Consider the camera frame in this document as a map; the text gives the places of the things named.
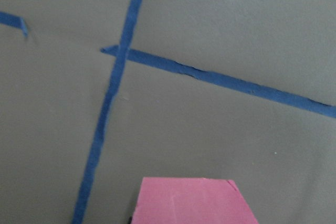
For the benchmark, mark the pink foam block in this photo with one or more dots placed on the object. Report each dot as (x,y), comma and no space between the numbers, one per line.
(191,200)

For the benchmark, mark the blue tape strip crosswise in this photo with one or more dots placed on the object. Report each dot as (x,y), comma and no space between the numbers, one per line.
(229,82)

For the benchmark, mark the short blue tape piece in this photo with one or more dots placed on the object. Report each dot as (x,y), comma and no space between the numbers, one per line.
(14,21)

